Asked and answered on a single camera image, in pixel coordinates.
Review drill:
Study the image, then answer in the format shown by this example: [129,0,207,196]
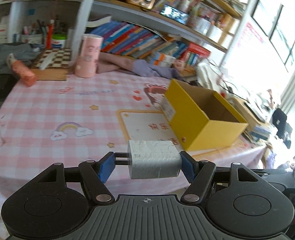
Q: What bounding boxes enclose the yellow cardboard box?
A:
[161,79,248,152]

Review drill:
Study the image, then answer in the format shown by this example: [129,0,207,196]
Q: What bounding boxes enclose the pink pig plush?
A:
[173,60,186,73]

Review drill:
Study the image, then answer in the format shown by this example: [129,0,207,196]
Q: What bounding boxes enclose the pink purple cloth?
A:
[96,53,183,81]

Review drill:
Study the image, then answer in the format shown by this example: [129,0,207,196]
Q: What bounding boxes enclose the white power adapter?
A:
[114,140,182,180]

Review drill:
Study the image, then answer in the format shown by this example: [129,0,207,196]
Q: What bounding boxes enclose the grey clothing pile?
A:
[0,43,45,75]

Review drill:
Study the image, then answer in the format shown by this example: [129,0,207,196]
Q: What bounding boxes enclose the white bookshelf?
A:
[0,0,246,65]

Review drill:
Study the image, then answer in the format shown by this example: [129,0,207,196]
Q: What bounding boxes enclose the stack of books and papers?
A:
[232,97,273,141]

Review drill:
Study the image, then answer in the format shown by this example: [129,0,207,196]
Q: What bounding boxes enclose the pink cylindrical container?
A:
[74,34,103,79]

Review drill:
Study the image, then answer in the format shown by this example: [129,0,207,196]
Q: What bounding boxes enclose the pink checkered tablecloth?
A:
[0,71,267,210]

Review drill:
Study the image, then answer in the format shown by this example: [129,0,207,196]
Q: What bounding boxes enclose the orange white medicine box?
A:
[149,52,176,68]

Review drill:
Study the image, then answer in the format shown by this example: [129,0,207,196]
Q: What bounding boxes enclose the wooden chess board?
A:
[31,48,71,81]

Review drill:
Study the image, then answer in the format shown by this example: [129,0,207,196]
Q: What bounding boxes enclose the orange pink bottle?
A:
[7,54,37,87]

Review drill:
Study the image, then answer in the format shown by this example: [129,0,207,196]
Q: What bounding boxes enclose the row of colourful books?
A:
[86,21,211,66]

